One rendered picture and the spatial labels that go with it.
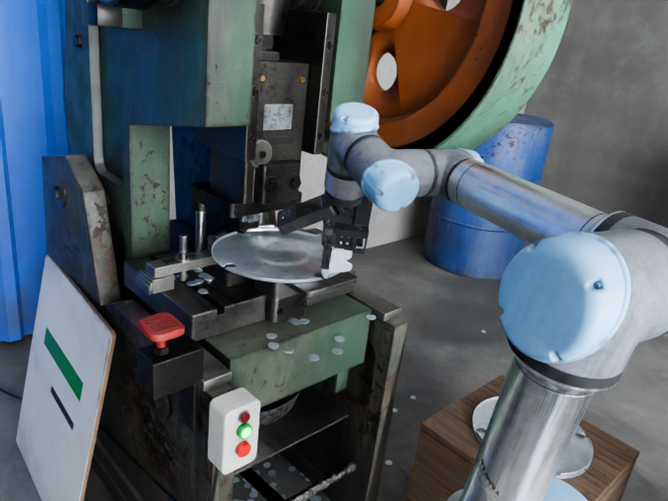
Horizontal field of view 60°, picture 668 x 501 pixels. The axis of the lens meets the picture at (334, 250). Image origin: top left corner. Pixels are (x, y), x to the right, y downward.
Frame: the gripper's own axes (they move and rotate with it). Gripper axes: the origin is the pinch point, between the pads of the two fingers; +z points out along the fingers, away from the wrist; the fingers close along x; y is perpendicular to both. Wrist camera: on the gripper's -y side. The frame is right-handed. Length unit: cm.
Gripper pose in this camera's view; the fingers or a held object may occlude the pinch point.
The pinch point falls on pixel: (322, 271)
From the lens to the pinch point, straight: 113.4
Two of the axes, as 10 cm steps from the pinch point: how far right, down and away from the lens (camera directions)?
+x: 0.3, -6.5, 7.6
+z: -1.1, 7.5, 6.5
